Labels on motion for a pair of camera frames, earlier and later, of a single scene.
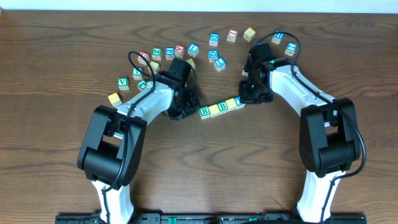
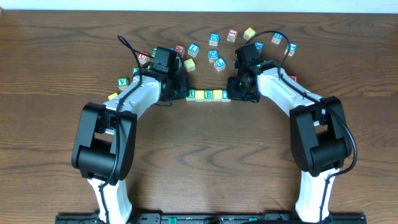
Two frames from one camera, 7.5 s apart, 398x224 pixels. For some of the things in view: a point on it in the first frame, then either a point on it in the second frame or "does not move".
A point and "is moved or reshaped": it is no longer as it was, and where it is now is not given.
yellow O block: x=214 y=111 to x=199 y=96
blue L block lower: x=219 y=64 does not move
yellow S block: x=190 y=61 does not move
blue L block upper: x=193 y=50 does not move
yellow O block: x=231 y=103 to x=217 y=95
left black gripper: x=187 y=106 to x=181 y=90
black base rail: x=158 y=218 does not move
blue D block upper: x=214 y=39 does not move
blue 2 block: x=290 y=49 does not move
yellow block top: x=249 y=34 does not move
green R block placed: x=204 y=112 is moved or reshaped
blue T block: x=237 y=101 to x=225 y=96
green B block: x=222 y=106 to x=208 y=95
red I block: x=232 y=35 does not move
